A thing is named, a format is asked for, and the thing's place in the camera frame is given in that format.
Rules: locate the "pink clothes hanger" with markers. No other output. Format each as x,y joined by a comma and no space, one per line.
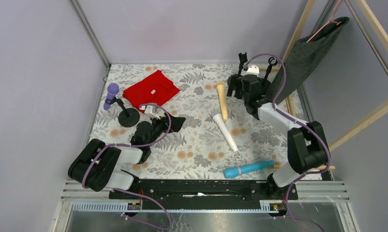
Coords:
330,20

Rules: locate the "black mic stand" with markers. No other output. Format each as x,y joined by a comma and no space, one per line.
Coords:
128,117
242,62
265,83

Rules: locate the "cream yellow microphone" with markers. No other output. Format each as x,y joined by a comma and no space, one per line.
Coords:
220,88

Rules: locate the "white microphone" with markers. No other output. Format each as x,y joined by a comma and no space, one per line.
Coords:
217,118

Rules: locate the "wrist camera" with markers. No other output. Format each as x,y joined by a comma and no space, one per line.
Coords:
150,110
252,69

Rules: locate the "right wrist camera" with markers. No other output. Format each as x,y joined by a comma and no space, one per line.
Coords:
252,69

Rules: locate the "teal blue microphone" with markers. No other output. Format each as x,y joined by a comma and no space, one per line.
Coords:
238,170

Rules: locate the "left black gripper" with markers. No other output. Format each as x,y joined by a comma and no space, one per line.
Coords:
166,123

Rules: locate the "wooden frame rack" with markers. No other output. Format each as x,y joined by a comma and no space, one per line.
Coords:
348,91

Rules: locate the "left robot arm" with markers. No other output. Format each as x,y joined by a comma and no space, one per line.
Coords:
97,167

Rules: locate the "floral table mat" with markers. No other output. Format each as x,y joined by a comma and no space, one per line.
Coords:
199,150

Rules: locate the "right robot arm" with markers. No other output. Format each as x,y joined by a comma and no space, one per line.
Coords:
306,144

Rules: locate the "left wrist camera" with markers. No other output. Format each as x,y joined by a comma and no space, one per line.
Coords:
150,110

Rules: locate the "dark grey hanging cloth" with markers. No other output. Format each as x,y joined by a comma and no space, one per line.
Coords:
303,59

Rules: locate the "red folded cloth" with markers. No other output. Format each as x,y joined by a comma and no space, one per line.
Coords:
156,88

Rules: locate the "purple microphone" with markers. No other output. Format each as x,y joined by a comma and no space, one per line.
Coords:
112,91

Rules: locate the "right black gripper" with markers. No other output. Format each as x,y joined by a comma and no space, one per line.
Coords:
256,76

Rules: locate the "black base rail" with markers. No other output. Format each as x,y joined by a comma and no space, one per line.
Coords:
199,194

